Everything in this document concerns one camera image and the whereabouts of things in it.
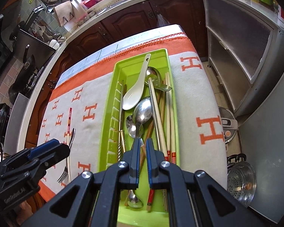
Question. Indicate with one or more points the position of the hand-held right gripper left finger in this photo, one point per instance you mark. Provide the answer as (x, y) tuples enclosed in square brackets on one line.
[(137, 160)]

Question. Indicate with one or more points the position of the green plastic utensil tray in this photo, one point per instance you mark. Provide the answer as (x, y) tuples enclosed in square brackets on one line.
[(113, 113)]

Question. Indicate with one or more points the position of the electric pressure cooker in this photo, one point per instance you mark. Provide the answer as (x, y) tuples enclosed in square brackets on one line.
[(228, 126)]

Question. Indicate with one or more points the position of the small steel spoon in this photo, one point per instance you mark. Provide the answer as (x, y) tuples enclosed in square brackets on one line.
[(135, 202), (130, 125)]

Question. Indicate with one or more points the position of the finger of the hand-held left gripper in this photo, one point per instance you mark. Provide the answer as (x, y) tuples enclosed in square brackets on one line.
[(47, 147)]

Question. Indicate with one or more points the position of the grey refrigerator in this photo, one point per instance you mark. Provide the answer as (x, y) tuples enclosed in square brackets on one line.
[(267, 146)]

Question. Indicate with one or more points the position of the white plastic bag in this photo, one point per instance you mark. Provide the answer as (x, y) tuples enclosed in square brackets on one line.
[(162, 20)]

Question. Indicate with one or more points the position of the black wok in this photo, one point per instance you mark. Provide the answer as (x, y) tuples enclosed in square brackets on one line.
[(16, 92)]

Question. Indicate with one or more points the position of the large steel spoon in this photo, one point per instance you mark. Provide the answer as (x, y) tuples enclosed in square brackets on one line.
[(143, 111)]

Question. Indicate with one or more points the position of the steel fork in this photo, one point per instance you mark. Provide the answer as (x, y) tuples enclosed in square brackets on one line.
[(66, 167)]

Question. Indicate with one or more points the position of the stainless steel panel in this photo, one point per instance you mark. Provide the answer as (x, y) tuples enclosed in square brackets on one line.
[(15, 120)]

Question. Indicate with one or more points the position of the steel steamer pot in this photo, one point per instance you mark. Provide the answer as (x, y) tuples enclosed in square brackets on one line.
[(241, 182)]

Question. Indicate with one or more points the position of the brown wooden base cabinets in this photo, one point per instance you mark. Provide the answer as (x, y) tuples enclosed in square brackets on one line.
[(132, 21)]

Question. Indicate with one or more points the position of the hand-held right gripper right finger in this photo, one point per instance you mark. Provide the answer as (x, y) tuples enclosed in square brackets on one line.
[(150, 163)]

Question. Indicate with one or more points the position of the wooden knife block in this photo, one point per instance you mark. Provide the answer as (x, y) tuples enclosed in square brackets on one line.
[(68, 13)]

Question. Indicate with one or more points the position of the pink plastic basin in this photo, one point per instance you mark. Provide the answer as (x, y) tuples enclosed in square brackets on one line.
[(94, 0)]

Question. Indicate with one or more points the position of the orange and white patterned tablecloth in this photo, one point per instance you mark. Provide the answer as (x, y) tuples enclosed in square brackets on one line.
[(198, 94)]

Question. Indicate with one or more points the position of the white ceramic spoon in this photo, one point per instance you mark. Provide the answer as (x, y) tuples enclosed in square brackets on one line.
[(133, 97)]

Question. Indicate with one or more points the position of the light wooden chopstick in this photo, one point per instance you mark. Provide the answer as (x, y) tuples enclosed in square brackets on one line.
[(168, 123)]

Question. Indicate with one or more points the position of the plain steel chopstick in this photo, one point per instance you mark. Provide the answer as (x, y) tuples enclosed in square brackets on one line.
[(156, 127)]

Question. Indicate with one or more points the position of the red striped cream chopstick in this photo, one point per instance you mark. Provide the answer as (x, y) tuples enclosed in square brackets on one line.
[(151, 198), (173, 132), (69, 123), (159, 132)]

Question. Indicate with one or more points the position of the white kitchen countertop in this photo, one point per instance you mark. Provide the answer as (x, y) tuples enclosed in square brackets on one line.
[(123, 4)]

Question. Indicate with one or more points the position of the dark brown wooden chopstick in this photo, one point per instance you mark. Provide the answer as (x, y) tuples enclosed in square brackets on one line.
[(149, 128), (162, 99)]

